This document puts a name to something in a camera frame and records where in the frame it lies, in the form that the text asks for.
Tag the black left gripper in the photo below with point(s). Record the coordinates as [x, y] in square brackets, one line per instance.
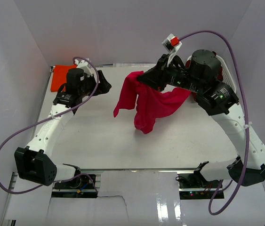
[104, 86]

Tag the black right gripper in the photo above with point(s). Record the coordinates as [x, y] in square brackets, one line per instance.
[157, 76]

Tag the bright red t shirt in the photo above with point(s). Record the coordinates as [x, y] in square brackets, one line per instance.
[149, 103]

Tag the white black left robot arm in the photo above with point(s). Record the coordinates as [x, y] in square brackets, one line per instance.
[34, 162]

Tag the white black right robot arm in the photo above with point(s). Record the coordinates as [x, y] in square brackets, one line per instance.
[220, 102]

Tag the orange folded t shirt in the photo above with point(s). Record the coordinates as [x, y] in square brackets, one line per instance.
[59, 76]

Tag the dark maroon t shirt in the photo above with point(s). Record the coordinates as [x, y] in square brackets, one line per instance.
[219, 76]

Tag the white plastic laundry basket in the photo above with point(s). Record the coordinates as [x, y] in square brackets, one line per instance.
[224, 74]

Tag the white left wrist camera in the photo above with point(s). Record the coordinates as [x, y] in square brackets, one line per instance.
[85, 66]

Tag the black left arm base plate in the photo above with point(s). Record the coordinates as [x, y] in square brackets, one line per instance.
[80, 187]

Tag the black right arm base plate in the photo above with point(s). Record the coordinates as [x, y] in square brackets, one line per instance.
[191, 187]

